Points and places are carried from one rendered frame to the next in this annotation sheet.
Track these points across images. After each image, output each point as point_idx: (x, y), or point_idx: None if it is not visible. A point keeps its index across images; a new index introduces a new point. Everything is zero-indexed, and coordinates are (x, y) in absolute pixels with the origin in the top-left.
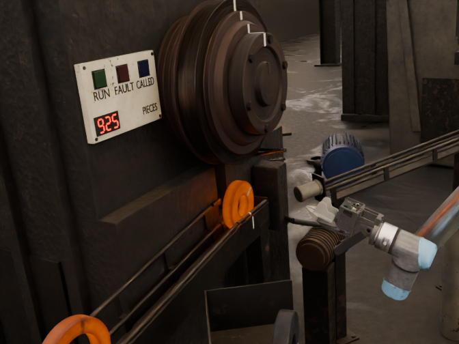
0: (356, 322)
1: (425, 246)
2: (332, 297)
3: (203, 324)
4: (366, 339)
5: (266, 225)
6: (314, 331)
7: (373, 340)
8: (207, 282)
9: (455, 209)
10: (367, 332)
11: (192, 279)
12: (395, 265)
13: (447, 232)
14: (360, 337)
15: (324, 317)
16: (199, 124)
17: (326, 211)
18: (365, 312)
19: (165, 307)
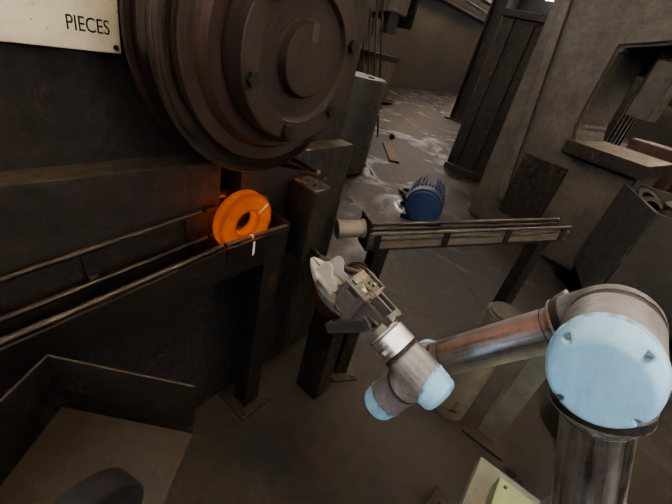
0: (363, 360)
1: (437, 383)
2: (336, 343)
3: (162, 339)
4: (362, 383)
5: (276, 254)
6: (309, 365)
7: (368, 387)
8: (137, 312)
9: (503, 346)
10: (367, 375)
11: (99, 308)
12: (389, 384)
13: (478, 365)
14: (358, 378)
15: (321, 358)
16: (152, 79)
17: (329, 276)
18: (375, 352)
19: (13, 345)
